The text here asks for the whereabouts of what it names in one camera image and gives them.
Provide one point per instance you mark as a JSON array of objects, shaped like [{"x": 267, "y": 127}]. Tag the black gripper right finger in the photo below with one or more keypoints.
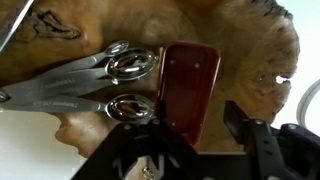
[{"x": 260, "y": 143}]

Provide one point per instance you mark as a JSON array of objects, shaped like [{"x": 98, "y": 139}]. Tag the round white disc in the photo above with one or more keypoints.
[{"x": 304, "y": 100}]

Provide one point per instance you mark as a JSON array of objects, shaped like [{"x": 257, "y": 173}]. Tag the burl wood slab board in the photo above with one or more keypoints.
[{"x": 240, "y": 50}]

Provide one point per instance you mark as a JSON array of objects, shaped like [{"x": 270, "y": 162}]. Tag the small red toy trolley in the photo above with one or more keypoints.
[{"x": 186, "y": 90}]

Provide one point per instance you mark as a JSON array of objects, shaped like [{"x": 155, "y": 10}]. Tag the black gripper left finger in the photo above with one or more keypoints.
[{"x": 143, "y": 143}]

